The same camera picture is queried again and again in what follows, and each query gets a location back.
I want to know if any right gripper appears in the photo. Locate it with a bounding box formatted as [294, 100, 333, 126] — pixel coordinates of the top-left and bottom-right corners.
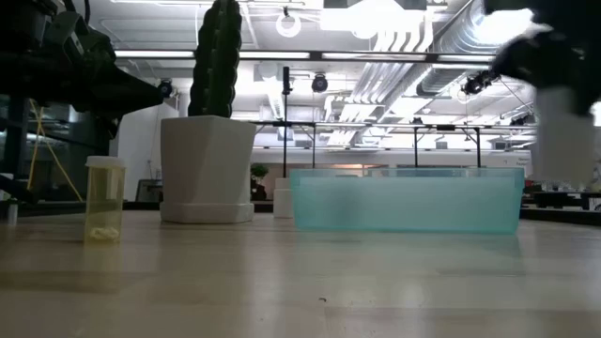
[492, 13, 601, 116]

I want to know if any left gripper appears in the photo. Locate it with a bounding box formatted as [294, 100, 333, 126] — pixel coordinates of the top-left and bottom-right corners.
[60, 27, 164, 141]

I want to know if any yellow transparent pill bottle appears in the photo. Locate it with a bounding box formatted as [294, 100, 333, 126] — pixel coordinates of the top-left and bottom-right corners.
[84, 155, 127, 244]

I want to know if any teal translucent plastic basket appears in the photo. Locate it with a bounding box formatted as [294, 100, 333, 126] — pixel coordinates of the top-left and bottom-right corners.
[288, 166, 526, 236]

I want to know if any black round spotlight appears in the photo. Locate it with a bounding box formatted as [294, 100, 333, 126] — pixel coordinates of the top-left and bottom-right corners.
[157, 78, 176, 100]
[310, 72, 330, 95]

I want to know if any black ceiling light cluster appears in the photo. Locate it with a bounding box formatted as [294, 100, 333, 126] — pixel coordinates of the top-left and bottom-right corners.
[459, 68, 502, 98]

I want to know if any dark monitor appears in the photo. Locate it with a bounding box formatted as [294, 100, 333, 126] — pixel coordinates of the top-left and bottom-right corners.
[134, 178, 163, 204]

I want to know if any white plant pot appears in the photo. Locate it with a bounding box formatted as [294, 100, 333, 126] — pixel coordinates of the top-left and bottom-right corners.
[159, 115, 258, 225]

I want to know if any tall green cactus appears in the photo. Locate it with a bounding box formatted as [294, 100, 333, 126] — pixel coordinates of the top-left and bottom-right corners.
[187, 0, 243, 119]

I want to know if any black vertical pole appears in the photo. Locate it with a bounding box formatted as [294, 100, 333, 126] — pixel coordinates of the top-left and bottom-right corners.
[280, 65, 294, 179]

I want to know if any yellow hanging cable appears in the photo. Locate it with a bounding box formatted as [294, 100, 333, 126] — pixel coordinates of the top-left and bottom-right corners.
[25, 97, 85, 204]

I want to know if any silver ventilation duct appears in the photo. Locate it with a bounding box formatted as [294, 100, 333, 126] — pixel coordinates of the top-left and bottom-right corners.
[415, 0, 536, 99]

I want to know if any black rig frame post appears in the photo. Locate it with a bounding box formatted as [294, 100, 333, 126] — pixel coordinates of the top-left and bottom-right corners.
[3, 93, 30, 192]

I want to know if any distant black frame rig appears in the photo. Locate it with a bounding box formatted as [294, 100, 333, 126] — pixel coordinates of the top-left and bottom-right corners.
[248, 119, 537, 169]

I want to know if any round ring ceiling lamp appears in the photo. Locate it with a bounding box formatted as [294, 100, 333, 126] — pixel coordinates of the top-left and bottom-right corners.
[274, 9, 303, 39]

